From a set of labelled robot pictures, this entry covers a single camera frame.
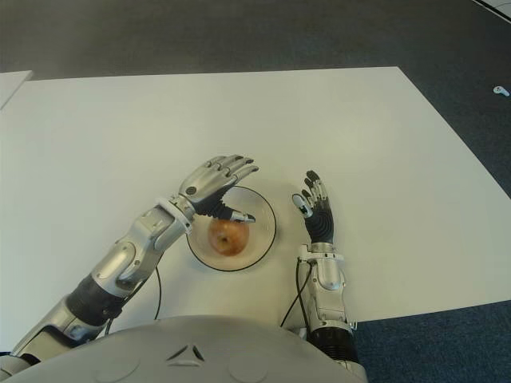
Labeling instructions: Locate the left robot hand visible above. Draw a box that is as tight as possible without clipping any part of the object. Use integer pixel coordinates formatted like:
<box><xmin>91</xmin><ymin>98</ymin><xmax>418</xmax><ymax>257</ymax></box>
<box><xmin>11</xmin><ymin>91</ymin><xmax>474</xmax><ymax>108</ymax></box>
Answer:
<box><xmin>177</xmin><ymin>154</ymin><xmax>260</xmax><ymax>223</ymax></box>

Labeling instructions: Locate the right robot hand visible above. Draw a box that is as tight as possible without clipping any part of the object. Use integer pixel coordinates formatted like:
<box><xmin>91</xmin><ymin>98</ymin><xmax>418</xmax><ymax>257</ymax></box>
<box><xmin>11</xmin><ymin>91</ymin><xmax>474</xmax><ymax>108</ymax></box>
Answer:
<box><xmin>291</xmin><ymin>170</ymin><xmax>336</xmax><ymax>245</ymax></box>

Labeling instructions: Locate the red yellow apple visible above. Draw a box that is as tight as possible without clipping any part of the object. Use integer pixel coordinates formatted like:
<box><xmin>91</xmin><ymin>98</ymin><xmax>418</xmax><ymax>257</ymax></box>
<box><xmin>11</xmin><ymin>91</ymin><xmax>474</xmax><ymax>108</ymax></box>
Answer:
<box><xmin>208</xmin><ymin>218</ymin><xmax>251</xmax><ymax>255</ymax></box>

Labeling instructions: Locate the white plate black rim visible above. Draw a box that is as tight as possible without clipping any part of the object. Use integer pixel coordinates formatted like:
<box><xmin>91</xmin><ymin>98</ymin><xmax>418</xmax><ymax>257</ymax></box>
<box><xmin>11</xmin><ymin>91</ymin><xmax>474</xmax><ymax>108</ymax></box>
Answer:
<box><xmin>186</xmin><ymin>185</ymin><xmax>278</xmax><ymax>272</ymax></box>

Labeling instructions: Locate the grey robot torso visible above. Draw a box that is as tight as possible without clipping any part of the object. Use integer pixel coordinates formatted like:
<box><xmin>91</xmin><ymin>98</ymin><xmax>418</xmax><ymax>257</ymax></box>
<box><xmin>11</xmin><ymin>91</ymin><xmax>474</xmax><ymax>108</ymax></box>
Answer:
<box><xmin>0</xmin><ymin>314</ymin><xmax>368</xmax><ymax>383</ymax></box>

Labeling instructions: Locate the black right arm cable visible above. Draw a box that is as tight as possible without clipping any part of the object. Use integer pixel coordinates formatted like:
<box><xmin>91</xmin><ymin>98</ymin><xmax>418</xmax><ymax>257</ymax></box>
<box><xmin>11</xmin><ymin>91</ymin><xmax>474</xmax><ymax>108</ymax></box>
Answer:
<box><xmin>280</xmin><ymin>259</ymin><xmax>312</xmax><ymax>330</ymax></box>

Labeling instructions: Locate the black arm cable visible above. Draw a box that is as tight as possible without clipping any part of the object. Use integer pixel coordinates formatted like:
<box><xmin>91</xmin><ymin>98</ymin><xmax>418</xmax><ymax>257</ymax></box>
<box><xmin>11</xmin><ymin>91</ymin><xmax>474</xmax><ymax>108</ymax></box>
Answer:
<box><xmin>280</xmin><ymin>259</ymin><xmax>312</xmax><ymax>330</ymax></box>
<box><xmin>104</xmin><ymin>265</ymin><xmax>163</xmax><ymax>336</ymax></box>

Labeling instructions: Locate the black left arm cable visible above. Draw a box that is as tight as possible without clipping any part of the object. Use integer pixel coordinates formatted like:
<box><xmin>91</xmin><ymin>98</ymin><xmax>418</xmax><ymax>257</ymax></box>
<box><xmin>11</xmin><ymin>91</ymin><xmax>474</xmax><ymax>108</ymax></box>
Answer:
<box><xmin>104</xmin><ymin>265</ymin><xmax>163</xmax><ymax>336</ymax></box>

